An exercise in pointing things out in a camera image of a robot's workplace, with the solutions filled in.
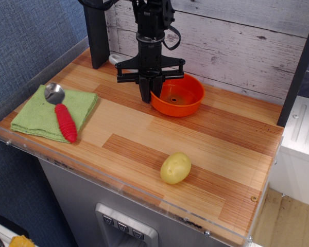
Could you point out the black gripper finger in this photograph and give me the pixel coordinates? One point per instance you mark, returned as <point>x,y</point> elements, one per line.
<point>156,85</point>
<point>145,88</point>

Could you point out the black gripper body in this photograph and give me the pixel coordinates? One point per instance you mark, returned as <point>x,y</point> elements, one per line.
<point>149,63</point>

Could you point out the orange pan with grey handle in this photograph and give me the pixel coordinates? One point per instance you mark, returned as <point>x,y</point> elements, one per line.
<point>179,97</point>

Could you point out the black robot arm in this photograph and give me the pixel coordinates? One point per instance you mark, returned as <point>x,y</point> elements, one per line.
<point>153,19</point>

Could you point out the yellow plastic potato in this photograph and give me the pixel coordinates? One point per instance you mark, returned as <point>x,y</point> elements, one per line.
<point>175,168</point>

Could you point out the clear acrylic table guard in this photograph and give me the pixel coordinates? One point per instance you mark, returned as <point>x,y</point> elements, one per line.
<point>231,141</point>

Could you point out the green folded cloth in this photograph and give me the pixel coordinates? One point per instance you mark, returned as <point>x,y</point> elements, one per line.
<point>37,117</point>

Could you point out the silver dispenser button panel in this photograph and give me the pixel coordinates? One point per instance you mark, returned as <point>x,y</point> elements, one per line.
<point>119,229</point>

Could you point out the grey toy fridge cabinet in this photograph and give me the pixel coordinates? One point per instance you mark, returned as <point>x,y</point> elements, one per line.
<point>78,196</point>

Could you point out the white toy sink unit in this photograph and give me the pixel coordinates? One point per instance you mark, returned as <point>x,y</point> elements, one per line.
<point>290,171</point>

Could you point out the yellow object bottom left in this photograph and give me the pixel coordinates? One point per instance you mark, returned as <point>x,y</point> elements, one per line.
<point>21,241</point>

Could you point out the black left frame post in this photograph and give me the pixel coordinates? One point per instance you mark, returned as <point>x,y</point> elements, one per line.
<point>97,34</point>

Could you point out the black frame post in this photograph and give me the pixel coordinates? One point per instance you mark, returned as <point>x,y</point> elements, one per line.
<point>97,34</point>
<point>295,85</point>

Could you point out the spoon with red handle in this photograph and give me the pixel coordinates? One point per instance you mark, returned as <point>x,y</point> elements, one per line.
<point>55,95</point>

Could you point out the black right frame post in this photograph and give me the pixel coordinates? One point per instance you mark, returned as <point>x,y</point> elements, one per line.
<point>295,85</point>

